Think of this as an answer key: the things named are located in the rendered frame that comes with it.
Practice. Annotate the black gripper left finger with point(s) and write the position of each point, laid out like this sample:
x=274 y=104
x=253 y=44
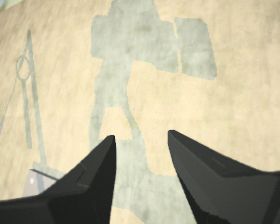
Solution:
x=83 y=196

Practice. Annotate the grey wire frame with two posts on flat base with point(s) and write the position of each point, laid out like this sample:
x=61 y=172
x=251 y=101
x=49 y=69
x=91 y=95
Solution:
x=36 y=182

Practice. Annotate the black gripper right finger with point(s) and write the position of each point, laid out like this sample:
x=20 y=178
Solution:
x=221 y=190

